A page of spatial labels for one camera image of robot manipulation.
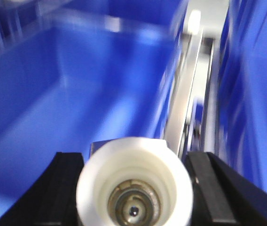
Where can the blue shelf bin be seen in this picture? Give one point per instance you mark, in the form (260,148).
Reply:
(79,73)

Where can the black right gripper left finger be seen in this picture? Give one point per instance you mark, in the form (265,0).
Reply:
(51,200)

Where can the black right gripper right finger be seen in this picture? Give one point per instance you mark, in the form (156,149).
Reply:
(222,197)

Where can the steel shelf rail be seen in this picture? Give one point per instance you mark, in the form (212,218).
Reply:
(202,28)

